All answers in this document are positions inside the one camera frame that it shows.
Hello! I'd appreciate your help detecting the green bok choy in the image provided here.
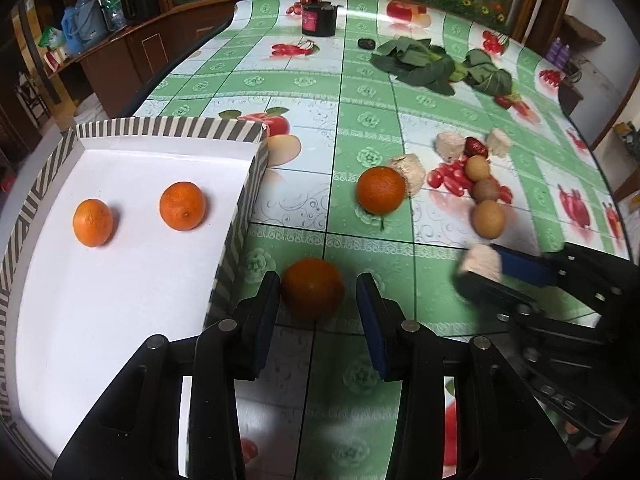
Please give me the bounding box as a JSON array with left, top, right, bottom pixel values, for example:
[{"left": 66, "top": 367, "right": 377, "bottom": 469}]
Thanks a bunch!
[
  {"left": 457, "top": 49, "right": 515, "bottom": 97},
  {"left": 370, "top": 35, "right": 458, "bottom": 96}
]

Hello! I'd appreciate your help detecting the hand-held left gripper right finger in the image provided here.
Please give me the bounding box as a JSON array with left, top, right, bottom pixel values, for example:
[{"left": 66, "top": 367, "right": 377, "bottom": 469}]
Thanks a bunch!
[{"left": 356, "top": 272, "right": 581, "bottom": 480}]

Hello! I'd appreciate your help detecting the clear plastic bottle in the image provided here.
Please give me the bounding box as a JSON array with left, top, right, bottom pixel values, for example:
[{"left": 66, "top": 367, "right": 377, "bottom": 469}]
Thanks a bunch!
[{"left": 100, "top": 0, "right": 126, "bottom": 31}]

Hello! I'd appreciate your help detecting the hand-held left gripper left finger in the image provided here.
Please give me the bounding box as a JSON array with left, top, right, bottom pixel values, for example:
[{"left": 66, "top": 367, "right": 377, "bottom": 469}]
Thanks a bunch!
[{"left": 52, "top": 271, "right": 282, "bottom": 480}]

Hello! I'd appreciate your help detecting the striped white cardboard box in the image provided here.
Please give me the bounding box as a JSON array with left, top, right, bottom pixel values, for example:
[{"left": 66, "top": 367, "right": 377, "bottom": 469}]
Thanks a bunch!
[{"left": 0, "top": 116, "right": 271, "bottom": 476}]

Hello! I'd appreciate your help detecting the wooden counter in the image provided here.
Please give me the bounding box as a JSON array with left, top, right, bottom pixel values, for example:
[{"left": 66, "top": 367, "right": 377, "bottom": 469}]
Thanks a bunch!
[{"left": 47, "top": 0, "right": 241, "bottom": 118}]

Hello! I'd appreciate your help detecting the white foam fruit net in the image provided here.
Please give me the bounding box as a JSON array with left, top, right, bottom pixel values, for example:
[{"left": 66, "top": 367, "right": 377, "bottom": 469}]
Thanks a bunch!
[
  {"left": 390, "top": 153, "right": 427, "bottom": 197},
  {"left": 461, "top": 244, "right": 504, "bottom": 284},
  {"left": 486, "top": 128, "right": 511, "bottom": 157},
  {"left": 434, "top": 132, "right": 467, "bottom": 163}
]

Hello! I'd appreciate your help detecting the black pot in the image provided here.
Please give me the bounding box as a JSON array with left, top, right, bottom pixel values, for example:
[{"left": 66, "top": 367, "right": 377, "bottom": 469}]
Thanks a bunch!
[{"left": 122, "top": 0, "right": 161, "bottom": 21}]

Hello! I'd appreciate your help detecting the fruit print tablecloth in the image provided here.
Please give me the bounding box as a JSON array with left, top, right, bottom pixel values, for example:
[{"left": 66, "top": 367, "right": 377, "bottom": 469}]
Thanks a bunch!
[{"left": 122, "top": 0, "right": 626, "bottom": 480}]

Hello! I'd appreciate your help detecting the brown kiwi fruit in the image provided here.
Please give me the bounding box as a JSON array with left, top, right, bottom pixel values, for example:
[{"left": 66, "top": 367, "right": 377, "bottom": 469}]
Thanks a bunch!
[
  {"left": 465, "top": 155, "right": 491, "bottom": 181},
  {"left": 472, "top": 178, "right": 497, "bottom": 203},
  {"left": 472, "top": 200, "right": 507, "bottom": 239}
]

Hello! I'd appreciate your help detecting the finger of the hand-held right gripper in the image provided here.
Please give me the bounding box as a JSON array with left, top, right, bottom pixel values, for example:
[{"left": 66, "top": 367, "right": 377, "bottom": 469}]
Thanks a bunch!
[
  {"left": 491, "top": 242, "right": 640, "bottom": 311},
  {"left": 455, "top": 272, "right": 540, "bottom": 319}
]

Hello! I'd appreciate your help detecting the green and white packet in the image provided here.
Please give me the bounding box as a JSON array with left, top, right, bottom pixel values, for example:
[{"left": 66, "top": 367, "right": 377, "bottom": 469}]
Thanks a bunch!
[{"left": 39, "top": 27, "right": 68, "bottom": 58}]

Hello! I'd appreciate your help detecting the blue bag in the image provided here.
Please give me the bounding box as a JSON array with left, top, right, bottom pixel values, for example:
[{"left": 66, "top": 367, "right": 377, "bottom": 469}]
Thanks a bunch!
[{"left": 61, "top": 0, "right": 108, "bottom": 56}]

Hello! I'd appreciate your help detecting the black jar with red label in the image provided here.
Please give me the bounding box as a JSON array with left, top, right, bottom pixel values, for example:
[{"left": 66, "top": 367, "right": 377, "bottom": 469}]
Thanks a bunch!
[{"left": 301, "top": 2, "right": 338, "bottom": 37}]

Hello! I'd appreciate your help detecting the orange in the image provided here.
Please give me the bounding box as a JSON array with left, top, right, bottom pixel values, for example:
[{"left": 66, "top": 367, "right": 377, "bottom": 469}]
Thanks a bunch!
[
  {"left": 280, "top": 258, "right": 346, "bottom": 322},
  {"left": 72, "top": 199, "right": 114, "bottom": 248},
  {"left": 356, "top": 166, "right": 406, "bottom": 215},
  {"left": 159, "top": 181, "right": 207, "bottom": 232}
]

